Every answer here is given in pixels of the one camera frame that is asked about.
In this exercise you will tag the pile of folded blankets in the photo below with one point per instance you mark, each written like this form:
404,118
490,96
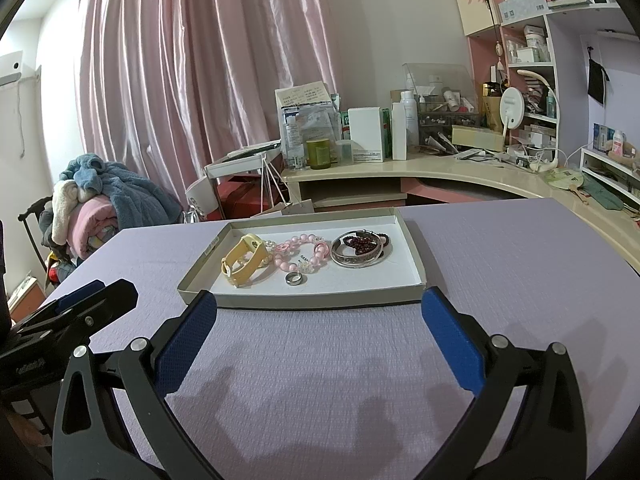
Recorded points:
130,190

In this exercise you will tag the grey shallow cardboard tray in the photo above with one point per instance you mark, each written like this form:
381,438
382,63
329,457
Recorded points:
380,275

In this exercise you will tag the purple tablecloth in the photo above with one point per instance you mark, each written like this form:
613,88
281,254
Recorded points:
500,270

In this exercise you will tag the pink satin curtain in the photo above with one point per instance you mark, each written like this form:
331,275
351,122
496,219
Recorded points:
200,60

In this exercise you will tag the green cloth pouch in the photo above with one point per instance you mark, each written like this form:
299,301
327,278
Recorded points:
602,195

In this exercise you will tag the clear acrylic cosmetics organizer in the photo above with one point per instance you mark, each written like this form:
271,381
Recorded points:
445,77

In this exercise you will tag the small clear jar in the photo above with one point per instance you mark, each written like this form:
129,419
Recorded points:
344,151

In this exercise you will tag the round white vanity mirror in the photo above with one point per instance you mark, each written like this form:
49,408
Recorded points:
512,105

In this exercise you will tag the white flat device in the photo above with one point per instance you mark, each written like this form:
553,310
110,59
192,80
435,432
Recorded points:
235,162

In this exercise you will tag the long beige box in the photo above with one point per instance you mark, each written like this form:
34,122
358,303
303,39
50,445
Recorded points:
477,137

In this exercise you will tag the small pink bottle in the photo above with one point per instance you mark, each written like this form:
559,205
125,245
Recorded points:
618,144

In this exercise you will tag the pale green paper fan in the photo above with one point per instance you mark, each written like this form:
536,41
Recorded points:
565,178

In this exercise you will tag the white cardboard box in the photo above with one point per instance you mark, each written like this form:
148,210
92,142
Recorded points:
365,132

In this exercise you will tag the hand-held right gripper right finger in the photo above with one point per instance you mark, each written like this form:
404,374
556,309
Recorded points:
452,345

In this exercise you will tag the clear bag of papers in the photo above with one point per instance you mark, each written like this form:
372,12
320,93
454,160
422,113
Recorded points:
305,120

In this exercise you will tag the black wooden chair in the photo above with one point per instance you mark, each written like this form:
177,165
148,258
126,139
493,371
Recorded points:
30,212

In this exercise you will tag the white paper bag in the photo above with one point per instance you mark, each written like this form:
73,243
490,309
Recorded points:
295,208

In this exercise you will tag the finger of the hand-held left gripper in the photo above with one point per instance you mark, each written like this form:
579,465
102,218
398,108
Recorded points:
112,302
80,296

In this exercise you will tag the white round bottle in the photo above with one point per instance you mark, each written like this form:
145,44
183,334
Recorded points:
410,115

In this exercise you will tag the white gooseneck desk lamp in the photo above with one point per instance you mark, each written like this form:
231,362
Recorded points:
530,74

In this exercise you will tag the green carton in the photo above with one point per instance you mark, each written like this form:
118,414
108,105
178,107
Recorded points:
387,132

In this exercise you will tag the beige curved desk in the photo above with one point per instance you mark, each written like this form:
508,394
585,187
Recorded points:
450,167

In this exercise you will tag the thin silver bangle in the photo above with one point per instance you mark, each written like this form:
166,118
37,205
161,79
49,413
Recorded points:
369,232

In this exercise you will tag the white air conditioner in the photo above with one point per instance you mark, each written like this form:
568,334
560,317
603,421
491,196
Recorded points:
10,67

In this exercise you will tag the green glass jar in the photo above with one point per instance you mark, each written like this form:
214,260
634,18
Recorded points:
318,155

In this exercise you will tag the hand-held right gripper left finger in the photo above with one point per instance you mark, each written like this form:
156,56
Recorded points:
185,342

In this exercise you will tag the yellow watch band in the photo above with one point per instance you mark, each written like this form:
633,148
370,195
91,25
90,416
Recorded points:
245,247

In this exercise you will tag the white and pink shelf unit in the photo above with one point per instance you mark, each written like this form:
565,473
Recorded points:
565,16

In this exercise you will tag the white desktop riser shelf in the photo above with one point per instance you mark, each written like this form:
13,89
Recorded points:
600,154

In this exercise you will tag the tall white carton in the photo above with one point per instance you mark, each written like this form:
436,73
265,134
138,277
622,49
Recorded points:
399,132

